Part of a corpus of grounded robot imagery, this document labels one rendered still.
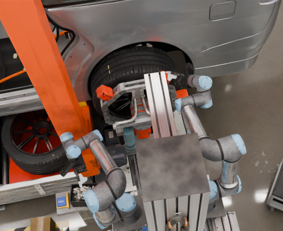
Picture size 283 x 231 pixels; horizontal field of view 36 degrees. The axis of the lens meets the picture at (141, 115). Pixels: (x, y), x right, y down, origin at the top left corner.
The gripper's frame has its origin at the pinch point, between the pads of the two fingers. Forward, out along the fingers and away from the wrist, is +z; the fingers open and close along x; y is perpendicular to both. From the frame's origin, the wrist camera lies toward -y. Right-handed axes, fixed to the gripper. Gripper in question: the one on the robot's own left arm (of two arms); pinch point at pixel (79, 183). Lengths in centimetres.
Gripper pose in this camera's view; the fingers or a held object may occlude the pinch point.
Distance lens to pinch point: 279.2
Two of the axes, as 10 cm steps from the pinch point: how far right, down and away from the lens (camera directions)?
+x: -3.0, -3.7, 8.8
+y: 9.3, -3.4, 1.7
